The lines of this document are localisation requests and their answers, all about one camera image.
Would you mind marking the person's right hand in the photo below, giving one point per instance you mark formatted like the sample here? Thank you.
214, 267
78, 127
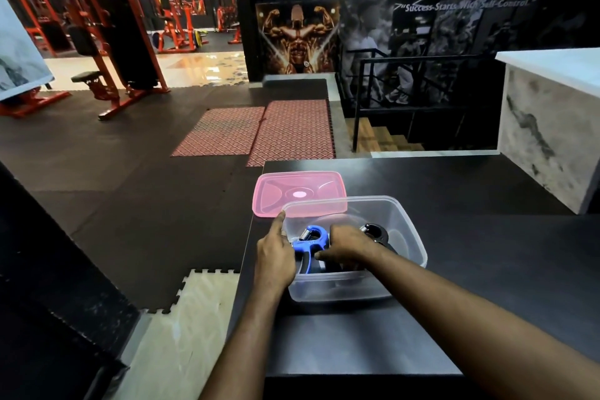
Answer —
344, 245

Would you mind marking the person's left hand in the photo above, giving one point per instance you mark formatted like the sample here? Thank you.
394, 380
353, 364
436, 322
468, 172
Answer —
274, 259

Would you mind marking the person's right thumb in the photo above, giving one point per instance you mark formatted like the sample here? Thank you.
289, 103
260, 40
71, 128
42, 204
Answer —
323, 253

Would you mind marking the blue hand grip strengthener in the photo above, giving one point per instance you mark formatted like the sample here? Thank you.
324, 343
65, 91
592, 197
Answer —
311, 238

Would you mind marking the clear plastic container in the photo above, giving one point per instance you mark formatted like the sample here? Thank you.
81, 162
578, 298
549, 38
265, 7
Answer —
375, 221

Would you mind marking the person's left forearm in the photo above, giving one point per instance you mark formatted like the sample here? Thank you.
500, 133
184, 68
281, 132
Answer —
243, 343

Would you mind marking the person's right forearm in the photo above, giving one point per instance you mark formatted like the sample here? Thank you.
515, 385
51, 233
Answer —
473, 324

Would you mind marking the black hand grip strengthener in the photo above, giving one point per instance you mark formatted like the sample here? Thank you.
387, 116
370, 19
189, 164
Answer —
377, 233

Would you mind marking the pink plastic lid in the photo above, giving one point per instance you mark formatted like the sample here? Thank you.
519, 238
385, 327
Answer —
290, 191

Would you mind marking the red patterned floor mat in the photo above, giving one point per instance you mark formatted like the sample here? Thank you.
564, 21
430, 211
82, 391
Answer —
294, 132
220, 131

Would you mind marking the wooden stairs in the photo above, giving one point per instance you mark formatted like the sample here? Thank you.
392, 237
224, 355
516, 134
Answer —
382, 136

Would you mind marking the black metal stair railing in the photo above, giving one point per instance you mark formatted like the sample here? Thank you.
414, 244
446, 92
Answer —
398, 85

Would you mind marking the marble pattern counter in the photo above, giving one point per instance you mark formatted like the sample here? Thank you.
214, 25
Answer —
548, 128

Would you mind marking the red gym bench machine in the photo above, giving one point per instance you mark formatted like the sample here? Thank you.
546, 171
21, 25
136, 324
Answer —
176, 24

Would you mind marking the red black weight machine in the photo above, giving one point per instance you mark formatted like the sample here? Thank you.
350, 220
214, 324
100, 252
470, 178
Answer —
117, 38

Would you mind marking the marble pattern panel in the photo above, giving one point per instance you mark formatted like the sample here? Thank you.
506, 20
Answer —
21, 57

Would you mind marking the bodybuilder wall poster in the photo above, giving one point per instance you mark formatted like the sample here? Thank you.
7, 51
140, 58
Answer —
297, 38

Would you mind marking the grey motivational wall mural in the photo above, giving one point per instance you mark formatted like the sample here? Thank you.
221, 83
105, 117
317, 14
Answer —
445, 38

